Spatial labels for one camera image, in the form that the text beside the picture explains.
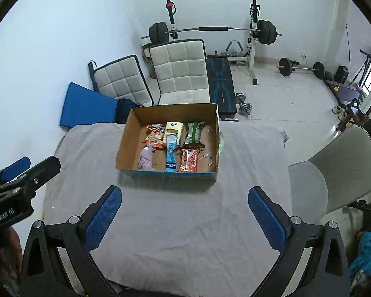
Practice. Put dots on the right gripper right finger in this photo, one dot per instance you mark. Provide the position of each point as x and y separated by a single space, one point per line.
325 274

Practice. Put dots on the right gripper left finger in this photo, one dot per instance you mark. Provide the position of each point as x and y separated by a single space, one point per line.
43 272

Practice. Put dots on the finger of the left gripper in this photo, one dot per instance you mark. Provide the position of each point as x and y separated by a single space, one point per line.
12 171

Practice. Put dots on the purple soft cloth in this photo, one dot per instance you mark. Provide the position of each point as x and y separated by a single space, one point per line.
145 161

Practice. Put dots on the orange panda snack bag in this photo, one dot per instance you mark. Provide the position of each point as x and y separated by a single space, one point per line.
155 135

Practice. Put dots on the blue long snack bag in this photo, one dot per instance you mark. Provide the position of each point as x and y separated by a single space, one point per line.
171 164

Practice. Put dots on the yellow tissue pack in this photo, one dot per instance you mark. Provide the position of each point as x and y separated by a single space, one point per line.
174 127

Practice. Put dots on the red floral snack bag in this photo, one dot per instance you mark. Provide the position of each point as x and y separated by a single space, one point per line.
189 159

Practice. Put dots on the green snack bag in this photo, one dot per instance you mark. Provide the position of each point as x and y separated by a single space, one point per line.
194 134

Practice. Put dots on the person's left hand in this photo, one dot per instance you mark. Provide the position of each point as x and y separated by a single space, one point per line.
10 262

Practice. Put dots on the blue cloth pile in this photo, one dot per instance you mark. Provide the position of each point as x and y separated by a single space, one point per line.
362 263

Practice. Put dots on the blue foam mat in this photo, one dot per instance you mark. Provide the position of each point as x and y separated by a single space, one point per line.
83 106

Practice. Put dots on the grey shell chair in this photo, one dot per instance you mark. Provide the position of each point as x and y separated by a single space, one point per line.
336 176

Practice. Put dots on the beige table cloth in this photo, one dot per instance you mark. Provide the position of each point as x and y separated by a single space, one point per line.
188 236

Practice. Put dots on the dark blue blanket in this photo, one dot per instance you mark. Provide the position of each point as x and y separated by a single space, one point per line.
123 108

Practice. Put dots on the white quilted chair left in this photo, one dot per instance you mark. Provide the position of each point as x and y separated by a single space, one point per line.
121 79

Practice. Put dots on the white quilted chair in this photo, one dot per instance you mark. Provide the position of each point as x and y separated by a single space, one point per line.
121 79
181 72

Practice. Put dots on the clear plastic wrap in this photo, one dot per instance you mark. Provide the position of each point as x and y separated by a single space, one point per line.
207 158

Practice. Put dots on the cardboard milk box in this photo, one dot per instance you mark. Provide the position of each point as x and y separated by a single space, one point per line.
135 131

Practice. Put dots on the treadmill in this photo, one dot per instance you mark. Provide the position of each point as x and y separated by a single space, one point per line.
344 93

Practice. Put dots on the chrome dumbbell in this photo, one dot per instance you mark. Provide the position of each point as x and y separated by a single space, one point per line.
244 107

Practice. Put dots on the white quilted chair centre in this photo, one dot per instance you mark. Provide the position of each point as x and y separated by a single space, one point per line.
181 72

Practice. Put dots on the barbell on rack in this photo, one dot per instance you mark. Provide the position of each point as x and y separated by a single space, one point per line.
265 32

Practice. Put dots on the black weight bench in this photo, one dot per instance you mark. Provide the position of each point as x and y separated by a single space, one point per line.
221 87

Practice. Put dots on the barbell on floor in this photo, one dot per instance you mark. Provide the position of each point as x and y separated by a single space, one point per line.
287 67

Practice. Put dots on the white weight rack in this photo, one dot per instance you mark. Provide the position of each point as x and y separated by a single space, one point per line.
248 58

